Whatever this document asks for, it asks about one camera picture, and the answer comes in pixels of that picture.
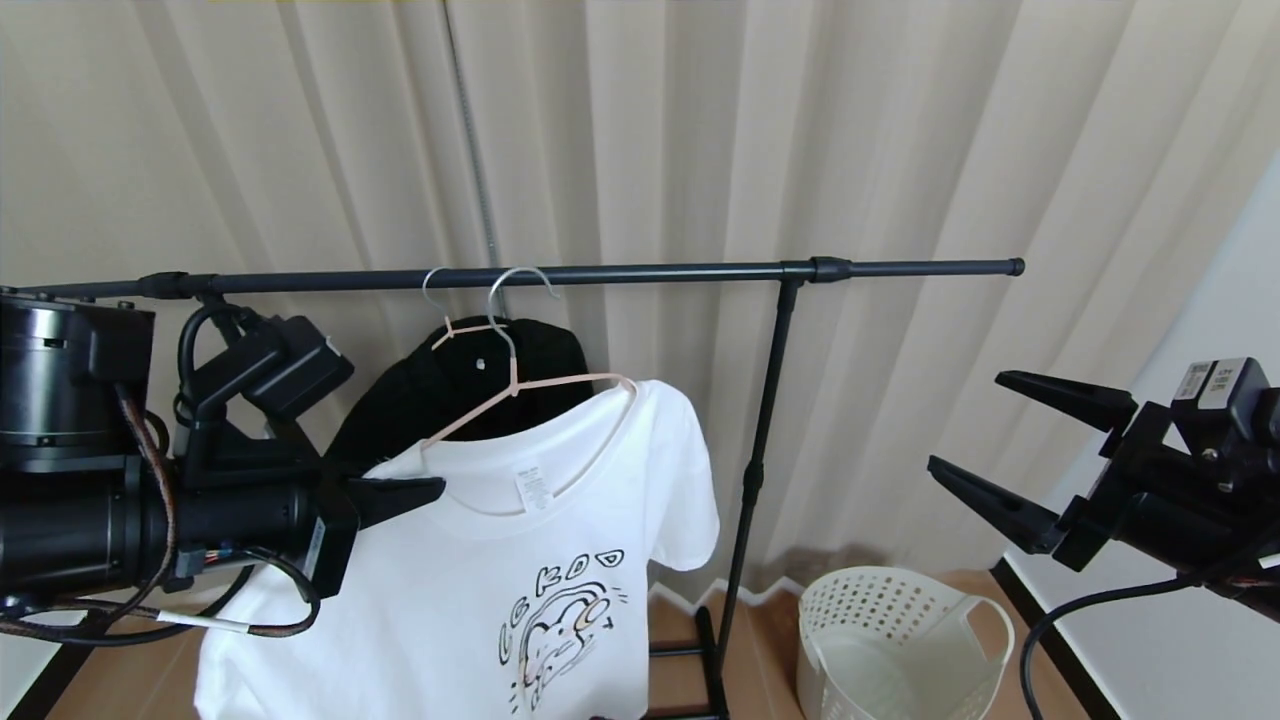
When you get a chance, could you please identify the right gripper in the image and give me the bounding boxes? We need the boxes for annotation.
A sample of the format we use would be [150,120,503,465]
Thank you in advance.
[927,369,1280,606]

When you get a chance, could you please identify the white garment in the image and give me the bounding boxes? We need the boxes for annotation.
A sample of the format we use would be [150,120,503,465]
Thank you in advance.
[194,378,721,720]

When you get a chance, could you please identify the beige curtain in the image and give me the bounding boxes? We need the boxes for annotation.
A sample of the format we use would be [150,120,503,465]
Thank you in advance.
[0,0,1280,621]

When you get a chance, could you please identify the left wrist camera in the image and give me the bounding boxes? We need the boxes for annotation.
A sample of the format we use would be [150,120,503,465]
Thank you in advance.
[180,312,357,471]

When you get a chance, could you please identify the white laundry basket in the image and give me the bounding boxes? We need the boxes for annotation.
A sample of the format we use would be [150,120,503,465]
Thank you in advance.
[797,566,1017,720]

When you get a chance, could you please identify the black shorts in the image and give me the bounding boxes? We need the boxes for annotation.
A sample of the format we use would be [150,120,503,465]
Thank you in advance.
[328,317,594,473]

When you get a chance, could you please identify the black clothes rack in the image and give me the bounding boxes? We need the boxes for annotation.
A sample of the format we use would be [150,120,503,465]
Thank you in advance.
[0,257,1026,720]

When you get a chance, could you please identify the pink clothes hanger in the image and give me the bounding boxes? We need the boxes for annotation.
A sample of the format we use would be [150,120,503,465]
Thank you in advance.
[422,268,511,351]
[420,266,638,453]

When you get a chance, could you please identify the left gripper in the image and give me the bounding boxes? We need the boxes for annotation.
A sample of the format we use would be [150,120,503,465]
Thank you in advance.
[150,465,361,601]

